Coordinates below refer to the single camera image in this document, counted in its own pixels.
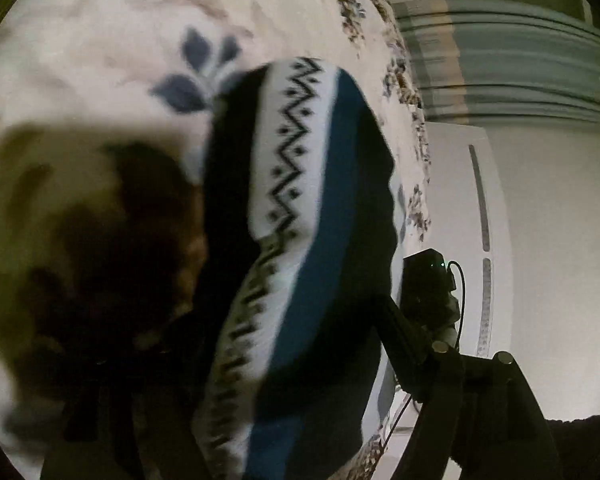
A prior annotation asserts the floral bedsheet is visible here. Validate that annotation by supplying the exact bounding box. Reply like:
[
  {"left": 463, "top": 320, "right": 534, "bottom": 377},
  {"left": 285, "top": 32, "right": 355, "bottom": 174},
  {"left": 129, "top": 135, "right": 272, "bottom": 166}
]
[{"left": 0, "top": 0, "right": 433, "bottom": 480}]

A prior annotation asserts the wide striped blue curtain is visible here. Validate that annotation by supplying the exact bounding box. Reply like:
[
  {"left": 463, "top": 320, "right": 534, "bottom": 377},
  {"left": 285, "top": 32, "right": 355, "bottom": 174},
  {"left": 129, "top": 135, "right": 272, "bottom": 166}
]
[{"left": 390, "top": 0, "right": 600, "bottom": 137}]

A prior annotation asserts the white bed headboard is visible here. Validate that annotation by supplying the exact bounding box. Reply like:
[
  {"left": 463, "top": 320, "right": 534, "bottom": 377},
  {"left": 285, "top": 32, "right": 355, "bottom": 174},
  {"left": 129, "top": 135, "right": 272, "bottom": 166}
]
[{"left": 380, "top": 121, "right": 515, "bottom": 432}]

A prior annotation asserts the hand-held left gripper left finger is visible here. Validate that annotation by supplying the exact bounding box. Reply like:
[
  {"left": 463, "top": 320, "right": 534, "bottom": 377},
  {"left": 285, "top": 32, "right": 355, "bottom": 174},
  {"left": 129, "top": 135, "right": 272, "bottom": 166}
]
[{"left": 40, "top": 355, "right": 148, "bottom": 480}]

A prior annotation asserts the dark cloth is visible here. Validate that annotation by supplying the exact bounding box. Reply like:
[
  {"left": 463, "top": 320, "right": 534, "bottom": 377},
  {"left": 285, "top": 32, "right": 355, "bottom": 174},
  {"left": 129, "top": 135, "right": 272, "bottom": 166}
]
[{"left": 544, "top": 414, "right": 600, "bottom": 480}]

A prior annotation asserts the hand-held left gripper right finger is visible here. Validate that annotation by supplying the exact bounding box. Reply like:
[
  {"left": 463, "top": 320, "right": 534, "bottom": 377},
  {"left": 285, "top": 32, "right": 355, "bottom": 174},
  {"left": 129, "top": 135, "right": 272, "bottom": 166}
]
[{"left": 374, "top": 297, "right": 564, "bottom": 480}]

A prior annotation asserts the striped knit sweater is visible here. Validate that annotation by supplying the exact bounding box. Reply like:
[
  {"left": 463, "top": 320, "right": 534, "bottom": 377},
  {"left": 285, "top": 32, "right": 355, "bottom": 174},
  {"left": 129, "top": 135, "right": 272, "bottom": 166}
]
[{"left": 190, "top": 57, "right": 402, "bottom": 480}]

